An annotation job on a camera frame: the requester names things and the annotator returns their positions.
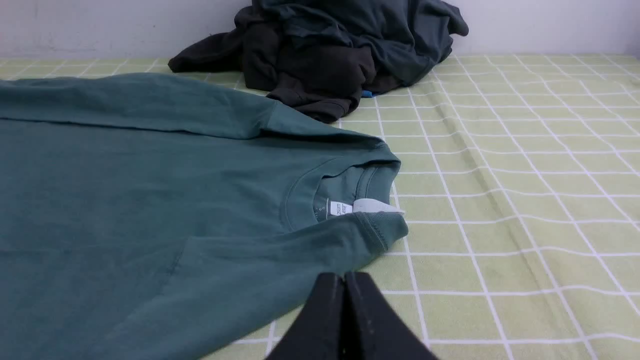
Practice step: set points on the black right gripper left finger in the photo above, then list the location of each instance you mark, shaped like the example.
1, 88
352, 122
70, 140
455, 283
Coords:
316, 332

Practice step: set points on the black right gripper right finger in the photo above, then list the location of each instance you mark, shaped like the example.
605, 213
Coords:
373, 330

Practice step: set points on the green long sleeve shirt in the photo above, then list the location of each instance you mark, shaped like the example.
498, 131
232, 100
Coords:
147, 216

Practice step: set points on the dark grey shirt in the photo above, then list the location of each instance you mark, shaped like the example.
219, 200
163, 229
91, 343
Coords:
408, 37

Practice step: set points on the green checkered tablecloth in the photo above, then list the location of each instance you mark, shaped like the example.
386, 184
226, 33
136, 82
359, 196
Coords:
519, 186

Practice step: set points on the black crumpled garment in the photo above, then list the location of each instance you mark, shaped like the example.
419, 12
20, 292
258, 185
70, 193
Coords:
324, 82

